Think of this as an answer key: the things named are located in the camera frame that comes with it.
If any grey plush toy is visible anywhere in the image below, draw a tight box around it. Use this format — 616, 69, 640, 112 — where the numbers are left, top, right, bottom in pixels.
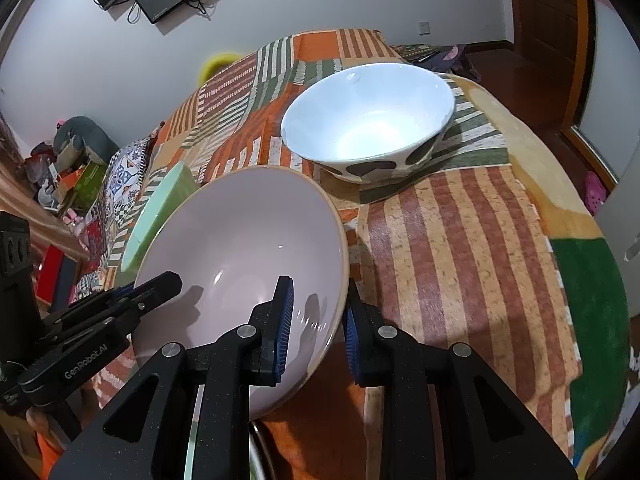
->
52, 116, 121, 171

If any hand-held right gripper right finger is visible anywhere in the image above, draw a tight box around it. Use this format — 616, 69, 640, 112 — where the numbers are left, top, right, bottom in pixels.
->
344, 279, 576, 480

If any person's left hand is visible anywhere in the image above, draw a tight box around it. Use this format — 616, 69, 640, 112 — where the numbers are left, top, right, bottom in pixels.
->
26, 406, 53, 436

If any red box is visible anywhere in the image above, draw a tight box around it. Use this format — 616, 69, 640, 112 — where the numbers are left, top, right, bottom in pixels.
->
36, 245, 67, 307

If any white bowl with dark spots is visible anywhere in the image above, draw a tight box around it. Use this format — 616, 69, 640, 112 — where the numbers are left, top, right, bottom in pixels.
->
280, 63, 457, 184

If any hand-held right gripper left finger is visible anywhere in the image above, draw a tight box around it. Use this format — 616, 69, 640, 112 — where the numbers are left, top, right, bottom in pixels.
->
48, 276, 294, 480

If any white mini fridge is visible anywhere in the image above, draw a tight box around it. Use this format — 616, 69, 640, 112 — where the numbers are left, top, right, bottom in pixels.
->
595, 157, 640, 266

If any patterned quilt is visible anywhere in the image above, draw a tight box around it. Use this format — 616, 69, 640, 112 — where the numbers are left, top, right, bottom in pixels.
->
75, 122, 168, 306

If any mauve bowl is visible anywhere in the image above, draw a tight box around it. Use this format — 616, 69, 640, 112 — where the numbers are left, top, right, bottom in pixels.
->
134, 165, 351, 421

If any yellow curved object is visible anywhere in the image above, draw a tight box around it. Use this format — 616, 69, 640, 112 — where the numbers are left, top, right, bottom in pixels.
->
199, 51, 242, 84

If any green and cream blanket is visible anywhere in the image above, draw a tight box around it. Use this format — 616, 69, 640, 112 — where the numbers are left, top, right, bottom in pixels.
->
440, 72, 633, 471

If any pink slipper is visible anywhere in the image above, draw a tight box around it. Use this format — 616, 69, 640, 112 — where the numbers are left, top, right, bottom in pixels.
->
584, 171, 607, 214

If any mint green plate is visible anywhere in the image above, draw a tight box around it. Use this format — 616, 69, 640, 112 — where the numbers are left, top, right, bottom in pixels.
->
184, 385, 202, 480

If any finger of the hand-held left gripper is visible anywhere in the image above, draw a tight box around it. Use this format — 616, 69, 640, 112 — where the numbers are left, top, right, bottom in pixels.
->
44, 305, 152, 347
47, 271, 183, 328

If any mint green bowl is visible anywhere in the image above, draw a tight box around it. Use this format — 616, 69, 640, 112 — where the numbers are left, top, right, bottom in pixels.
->
122, 162, 197, 273

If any striped patchwork blanket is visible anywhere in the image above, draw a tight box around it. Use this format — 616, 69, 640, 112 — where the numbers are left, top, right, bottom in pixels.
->
107, 27, 576, 480

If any brown wooden door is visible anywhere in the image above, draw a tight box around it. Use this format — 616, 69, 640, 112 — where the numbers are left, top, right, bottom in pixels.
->
504, 0, 593, 133

